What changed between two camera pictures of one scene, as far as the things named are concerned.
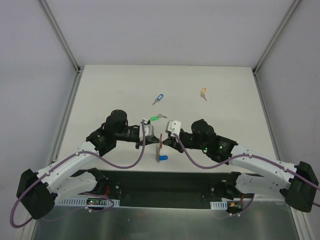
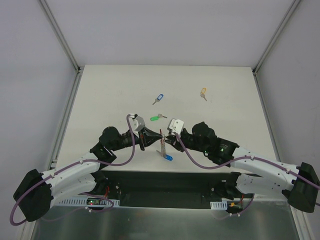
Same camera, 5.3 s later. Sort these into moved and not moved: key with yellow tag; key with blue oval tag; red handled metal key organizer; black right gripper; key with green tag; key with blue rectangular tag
Moved: red handled metal key organizer; key with blue oval tag
Not moved: key with yellow tag; key with green tag; key with blue rectangular tag; black right gripper
